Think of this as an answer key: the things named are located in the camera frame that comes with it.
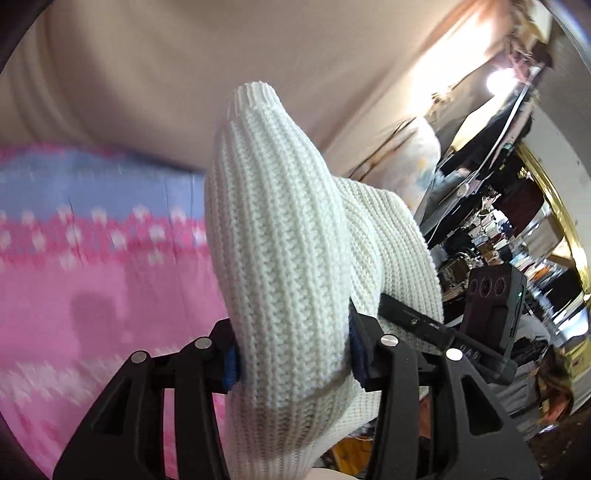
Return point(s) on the beige curtain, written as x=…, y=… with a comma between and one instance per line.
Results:
x=151, y=76

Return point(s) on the cluttered shelf with items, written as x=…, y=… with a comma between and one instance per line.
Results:
x=448, y=97

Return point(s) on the white knitted sweater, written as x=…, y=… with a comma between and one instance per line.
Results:
x=294, y=249

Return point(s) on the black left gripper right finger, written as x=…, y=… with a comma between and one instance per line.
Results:
x=438, y=419

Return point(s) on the pink floral bed sheet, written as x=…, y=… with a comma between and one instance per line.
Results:
x=102, y=253

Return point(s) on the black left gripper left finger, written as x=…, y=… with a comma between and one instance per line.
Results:
x=122, y=434

